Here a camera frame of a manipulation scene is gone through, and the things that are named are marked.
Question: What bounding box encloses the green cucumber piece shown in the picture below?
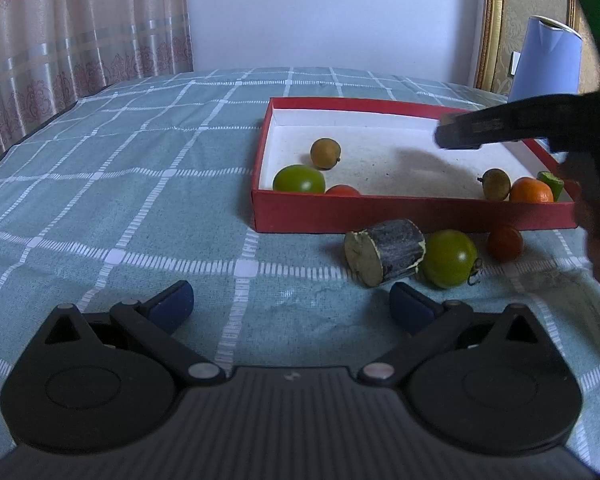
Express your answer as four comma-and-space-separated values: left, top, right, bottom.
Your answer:
536, 170, 565, 202

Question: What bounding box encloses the orange mandarin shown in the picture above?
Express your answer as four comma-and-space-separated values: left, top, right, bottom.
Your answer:
509, 177, 554, 204

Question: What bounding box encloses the brown longan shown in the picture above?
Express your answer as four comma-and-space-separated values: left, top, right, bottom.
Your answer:
478, 168, 512, 202
310, 138, 341, 170

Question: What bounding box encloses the green tomato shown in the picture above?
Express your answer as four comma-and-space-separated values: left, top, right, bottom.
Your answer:
419, 230, 482, 289
273, 165, 326, 194

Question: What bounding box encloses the red cherry tomato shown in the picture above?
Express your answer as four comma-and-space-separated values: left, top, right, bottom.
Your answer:
325, 184, 361, 196
486, 226, 524, 263

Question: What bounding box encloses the dark sugarcane piece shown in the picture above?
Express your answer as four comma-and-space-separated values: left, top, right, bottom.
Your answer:
343, 219, 426, 287

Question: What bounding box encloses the blue electric kettle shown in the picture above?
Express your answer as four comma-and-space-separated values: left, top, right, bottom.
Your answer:
508, 15, 583, 102

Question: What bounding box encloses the teal checked bed cover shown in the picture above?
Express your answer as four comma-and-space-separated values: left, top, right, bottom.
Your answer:
0, 68, 600, 479

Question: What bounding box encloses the red cardboard tray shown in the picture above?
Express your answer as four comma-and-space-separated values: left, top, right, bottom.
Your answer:
251, 96, 577, 234

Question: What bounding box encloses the pink patterned curtain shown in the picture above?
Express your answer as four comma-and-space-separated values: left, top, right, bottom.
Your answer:
0, 0, 194, 157

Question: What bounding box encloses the white wall switch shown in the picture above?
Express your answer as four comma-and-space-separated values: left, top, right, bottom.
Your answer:
508, 51, 520, 77

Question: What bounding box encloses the gold wall moulding frame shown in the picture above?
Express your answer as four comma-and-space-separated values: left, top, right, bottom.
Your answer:
472, 0, 579, 94

